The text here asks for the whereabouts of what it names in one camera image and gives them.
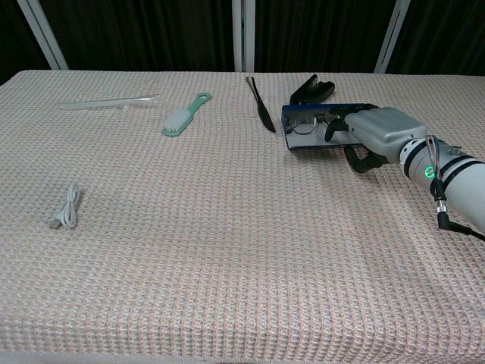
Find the black table knife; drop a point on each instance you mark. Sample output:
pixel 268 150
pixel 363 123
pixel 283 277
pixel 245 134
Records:
pixel 265 117

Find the black curtain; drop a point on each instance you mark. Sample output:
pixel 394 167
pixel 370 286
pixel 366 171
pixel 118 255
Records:
pixel 151 34

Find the grey box with blue edge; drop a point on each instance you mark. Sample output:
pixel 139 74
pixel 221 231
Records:
pixel 303 142

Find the beige waffle tablecloth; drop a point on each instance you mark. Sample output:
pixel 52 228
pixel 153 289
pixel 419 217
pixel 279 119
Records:
pixel 227 235

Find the white frame post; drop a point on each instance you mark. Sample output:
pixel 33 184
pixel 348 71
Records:
pixel 390 38
pixel 244 34
pixel 43 34

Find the black stapler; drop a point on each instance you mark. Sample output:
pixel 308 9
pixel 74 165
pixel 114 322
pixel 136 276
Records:
pixel 314 91

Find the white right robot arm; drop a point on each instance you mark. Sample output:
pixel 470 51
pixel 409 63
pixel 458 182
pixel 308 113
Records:
pixel 464 186

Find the clear plastic tube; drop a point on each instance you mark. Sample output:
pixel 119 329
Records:
pixel 110 102

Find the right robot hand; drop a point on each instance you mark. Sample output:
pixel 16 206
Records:
pixel 382 129

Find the black wire-frame eyeglasses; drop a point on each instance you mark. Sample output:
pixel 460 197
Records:
pixel 303 127

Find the green scrubbing brush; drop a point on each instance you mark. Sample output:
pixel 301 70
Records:
pixel 178 121

